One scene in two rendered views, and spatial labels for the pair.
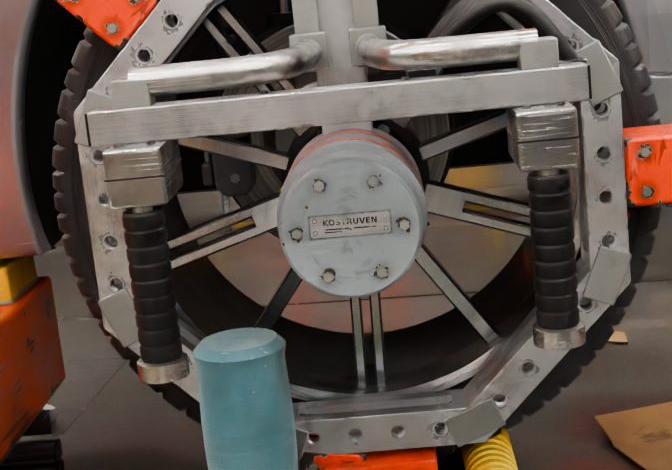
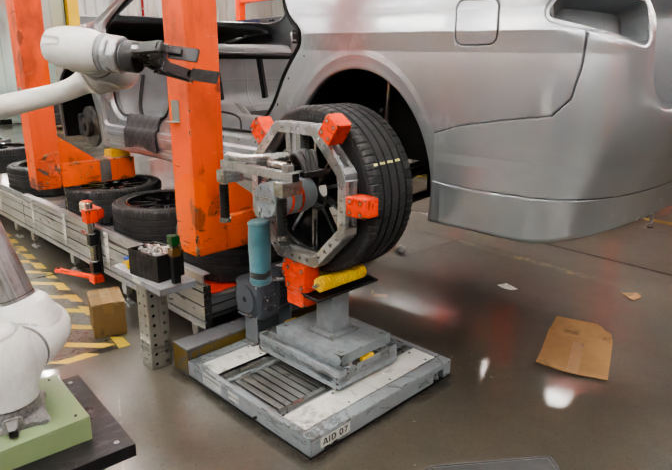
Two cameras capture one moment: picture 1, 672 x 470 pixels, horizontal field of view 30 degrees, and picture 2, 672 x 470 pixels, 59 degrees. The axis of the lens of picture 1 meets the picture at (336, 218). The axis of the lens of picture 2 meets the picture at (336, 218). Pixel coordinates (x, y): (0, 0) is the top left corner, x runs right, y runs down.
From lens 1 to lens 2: 1.67 m
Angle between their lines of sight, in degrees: 41
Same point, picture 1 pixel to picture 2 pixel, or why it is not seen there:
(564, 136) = (280, 190)
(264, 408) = (254, 237)
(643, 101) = (369, 187)
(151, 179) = (222, 177)
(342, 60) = not seen: hidden behind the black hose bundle
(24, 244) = not seen: hidden behind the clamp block
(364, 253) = (266, 206)
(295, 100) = (247, 167)
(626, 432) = (561, 325)
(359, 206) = (266, 195)
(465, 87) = (272, 173)
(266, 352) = (256, 224)
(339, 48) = not seen: hidden behind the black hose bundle
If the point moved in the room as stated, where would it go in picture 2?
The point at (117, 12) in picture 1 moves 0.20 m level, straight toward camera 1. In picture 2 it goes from (258, 135) to (223, 140)
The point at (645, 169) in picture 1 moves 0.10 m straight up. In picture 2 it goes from (349, 206) to (349, 178)
